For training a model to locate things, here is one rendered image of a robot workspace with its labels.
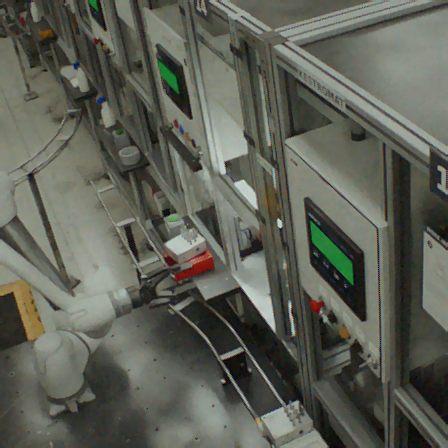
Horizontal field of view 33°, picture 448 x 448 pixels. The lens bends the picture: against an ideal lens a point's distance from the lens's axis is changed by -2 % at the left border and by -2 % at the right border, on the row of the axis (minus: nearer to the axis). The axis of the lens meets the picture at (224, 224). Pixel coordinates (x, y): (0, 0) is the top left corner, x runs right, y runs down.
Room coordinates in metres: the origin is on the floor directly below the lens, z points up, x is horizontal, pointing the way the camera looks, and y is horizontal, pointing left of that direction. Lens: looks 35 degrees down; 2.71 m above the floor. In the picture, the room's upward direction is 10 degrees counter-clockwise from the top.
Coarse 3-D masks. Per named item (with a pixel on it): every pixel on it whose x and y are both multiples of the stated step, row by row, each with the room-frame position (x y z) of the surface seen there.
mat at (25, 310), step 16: (0, 288) 3.56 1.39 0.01; (16, 288) 3.53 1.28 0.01; (0, 304) 3.40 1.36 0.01; (16, 304) 3.38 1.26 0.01; (32, 304) 3.36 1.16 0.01; (0, 320) 3.26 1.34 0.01; (16, 320) 3.23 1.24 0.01; (32, 320) 3.21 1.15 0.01; (0, 336) 3.12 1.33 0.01; (16, 336) 3.10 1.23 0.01; (32, 336) 3.08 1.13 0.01
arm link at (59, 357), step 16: (48, 336) 1.99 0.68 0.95; (64, 336) 1.99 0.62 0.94; (32, 352) 1.96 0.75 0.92; (48, 352) 1.92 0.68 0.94; (64, 352) 1.93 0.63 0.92; (80, 352) 1.98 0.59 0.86; (48, 368) 1.90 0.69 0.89; (64, 368) 1.90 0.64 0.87; (80, 368) 1.95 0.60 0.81; (48, 384) 1.89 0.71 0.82; (64, 384) 1.89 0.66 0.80; (80, 384) 1.93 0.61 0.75
